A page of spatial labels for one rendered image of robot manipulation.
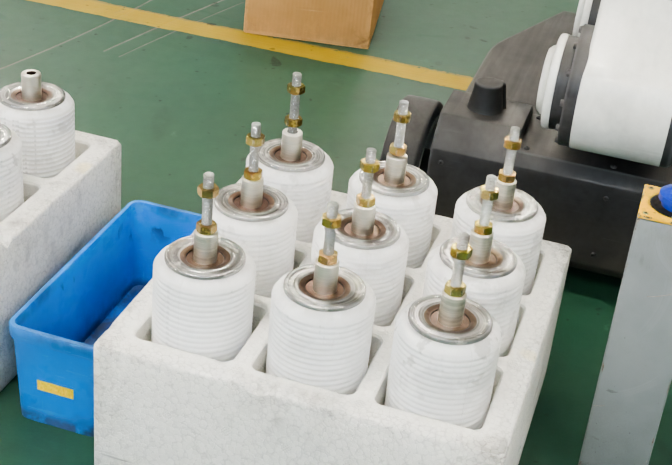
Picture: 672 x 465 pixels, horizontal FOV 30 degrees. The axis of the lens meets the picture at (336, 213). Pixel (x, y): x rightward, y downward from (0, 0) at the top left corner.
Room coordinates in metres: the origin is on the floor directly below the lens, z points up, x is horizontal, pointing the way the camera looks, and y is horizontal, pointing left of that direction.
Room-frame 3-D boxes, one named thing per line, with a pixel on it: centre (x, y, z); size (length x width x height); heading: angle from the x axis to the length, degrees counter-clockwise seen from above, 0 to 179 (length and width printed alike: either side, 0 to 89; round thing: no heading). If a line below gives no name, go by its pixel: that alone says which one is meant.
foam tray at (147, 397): (1.08, -0.03, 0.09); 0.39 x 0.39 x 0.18; 75
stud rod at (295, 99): (1.22, 0.06, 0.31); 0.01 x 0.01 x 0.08
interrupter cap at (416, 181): (1.19, -0.06, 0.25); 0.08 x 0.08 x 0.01
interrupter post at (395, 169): (1.19, -0.06, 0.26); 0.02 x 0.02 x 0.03
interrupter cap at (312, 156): (1.22, 0.06, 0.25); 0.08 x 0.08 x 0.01
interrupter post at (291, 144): (1.22, 0.06, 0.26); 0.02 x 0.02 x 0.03
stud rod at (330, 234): (0.96, 0.00, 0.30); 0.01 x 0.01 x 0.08
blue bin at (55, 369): (1.17, 0.23, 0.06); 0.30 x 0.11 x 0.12; 165
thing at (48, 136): (1.30, 0.36, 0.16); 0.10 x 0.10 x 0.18
